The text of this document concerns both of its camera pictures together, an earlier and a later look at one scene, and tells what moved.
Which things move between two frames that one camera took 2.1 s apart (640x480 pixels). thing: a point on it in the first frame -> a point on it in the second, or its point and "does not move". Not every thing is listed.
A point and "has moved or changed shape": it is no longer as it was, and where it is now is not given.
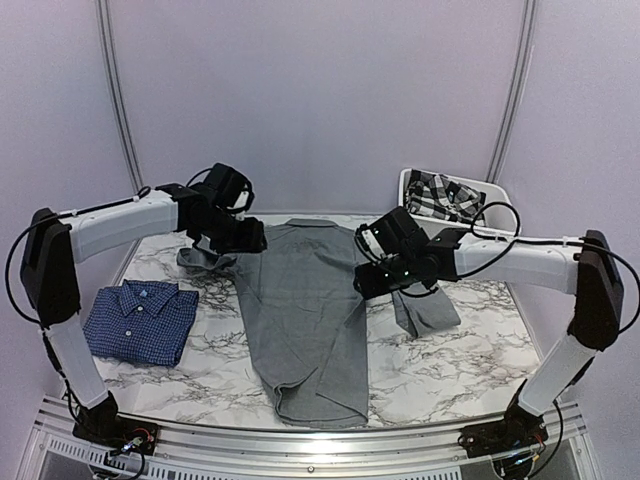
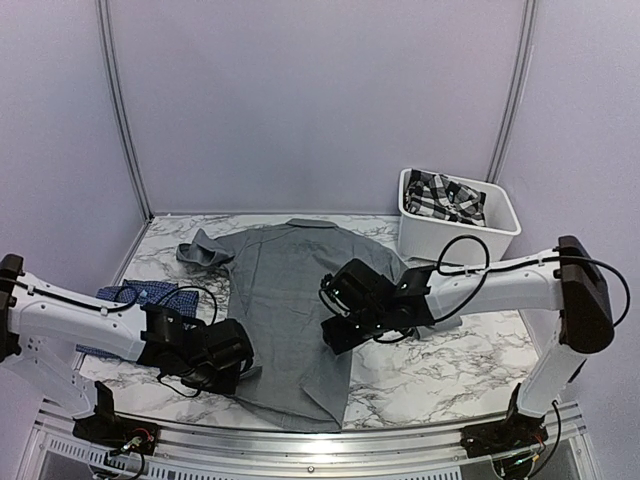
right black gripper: x=369 y=288 -> x=336 y=335
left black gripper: x=250 y=243 -> x=228 y=385
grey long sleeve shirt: x=305 y=315 has moved or changed shape
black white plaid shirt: x=437 y=195 does not move
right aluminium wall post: x=523 y=69 does not move
